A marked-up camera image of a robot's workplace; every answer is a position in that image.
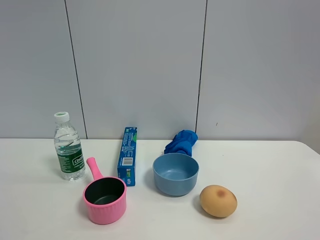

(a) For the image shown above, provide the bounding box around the blue plastic bowl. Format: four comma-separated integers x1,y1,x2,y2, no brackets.
152,153,200,197

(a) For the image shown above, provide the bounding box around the rolled blue cloth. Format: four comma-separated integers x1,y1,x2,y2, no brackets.
164,130,198,157

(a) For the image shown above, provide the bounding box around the blue toothpaste box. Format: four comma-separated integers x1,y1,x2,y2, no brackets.
117,127,138,187

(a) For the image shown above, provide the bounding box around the pink toy saucepan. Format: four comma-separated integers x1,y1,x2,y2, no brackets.
82,157,127,225

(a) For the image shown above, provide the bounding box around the clear plastic water bottle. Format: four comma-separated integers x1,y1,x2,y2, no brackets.
54,111,86,181

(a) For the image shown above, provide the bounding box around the tan round bread bun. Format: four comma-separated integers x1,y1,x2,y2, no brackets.
199,185,238,218

